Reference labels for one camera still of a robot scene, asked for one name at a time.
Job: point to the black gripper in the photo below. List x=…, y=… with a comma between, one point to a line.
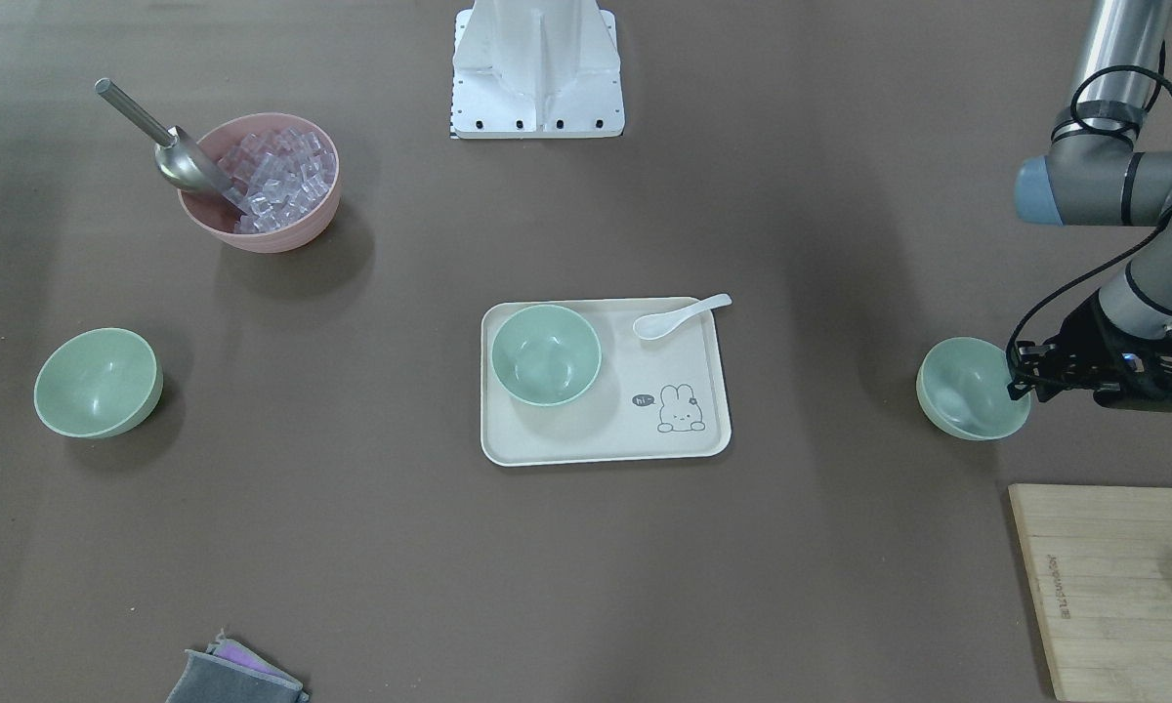
x=1086, y=337

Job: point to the green bowl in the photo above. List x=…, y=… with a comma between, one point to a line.
x=546, y=355
x=963, y=387
x=102, y=383

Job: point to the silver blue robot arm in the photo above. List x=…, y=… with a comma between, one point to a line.
x=1109, y=164

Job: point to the bamboo cutting board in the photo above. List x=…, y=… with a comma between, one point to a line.
x=1098, y=563

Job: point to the cream rabbit tray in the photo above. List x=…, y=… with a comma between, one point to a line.
x=654, y=399

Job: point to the white ceramic spoon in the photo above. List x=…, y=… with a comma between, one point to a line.
x=658, y=326

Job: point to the green bowl on tray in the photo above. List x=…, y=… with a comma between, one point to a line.
x=546, y=355

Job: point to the pink bowl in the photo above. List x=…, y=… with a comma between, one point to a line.
x=218, y=218

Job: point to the clear ice cubes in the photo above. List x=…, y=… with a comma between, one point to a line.
x=277, y=177

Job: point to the grey folded cloth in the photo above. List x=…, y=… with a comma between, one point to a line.
x=228, y=670

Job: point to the metal ice scoop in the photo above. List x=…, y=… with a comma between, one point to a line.
x=177, y=155

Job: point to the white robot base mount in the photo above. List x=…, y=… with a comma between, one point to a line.
x=546, y=70

